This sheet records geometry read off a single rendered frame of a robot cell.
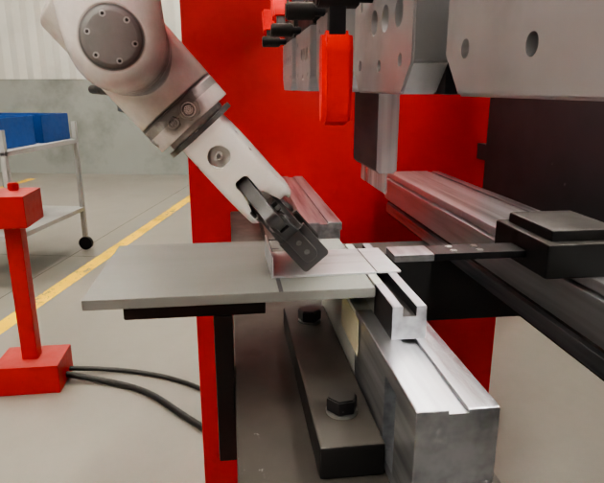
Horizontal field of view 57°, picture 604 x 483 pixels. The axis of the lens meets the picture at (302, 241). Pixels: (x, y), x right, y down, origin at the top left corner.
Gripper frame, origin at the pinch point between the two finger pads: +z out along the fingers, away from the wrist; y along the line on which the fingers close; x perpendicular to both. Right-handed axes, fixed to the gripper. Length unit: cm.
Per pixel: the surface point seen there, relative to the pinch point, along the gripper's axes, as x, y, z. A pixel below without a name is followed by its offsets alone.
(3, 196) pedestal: 82, 156, -41
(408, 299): -4.5, -10.9, 7.3
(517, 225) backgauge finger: -19.6, 4.3, 17.0
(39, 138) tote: 110, 336, -73
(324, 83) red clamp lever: -10.0, -15.3, -12.1
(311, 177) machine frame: -6, 86, 14
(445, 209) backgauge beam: -19.8, 38.5, 24.2
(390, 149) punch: -12.4, -4.2, -2.4
